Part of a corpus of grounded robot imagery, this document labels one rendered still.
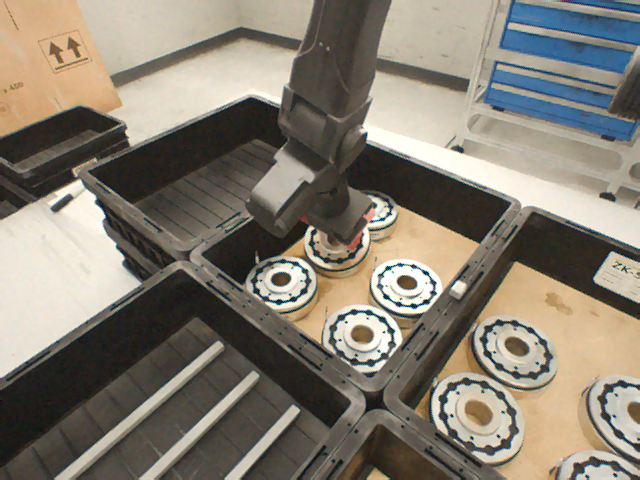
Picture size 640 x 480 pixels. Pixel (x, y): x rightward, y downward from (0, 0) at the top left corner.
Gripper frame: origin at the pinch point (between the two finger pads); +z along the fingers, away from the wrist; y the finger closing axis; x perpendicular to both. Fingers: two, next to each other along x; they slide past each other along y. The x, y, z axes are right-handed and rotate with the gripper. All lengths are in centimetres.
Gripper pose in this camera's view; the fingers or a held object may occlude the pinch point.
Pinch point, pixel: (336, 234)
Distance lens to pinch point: 63.0
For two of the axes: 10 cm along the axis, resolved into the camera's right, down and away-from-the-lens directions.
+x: 6.1, -7.3, 3.0
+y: 7.8, 4.8, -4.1
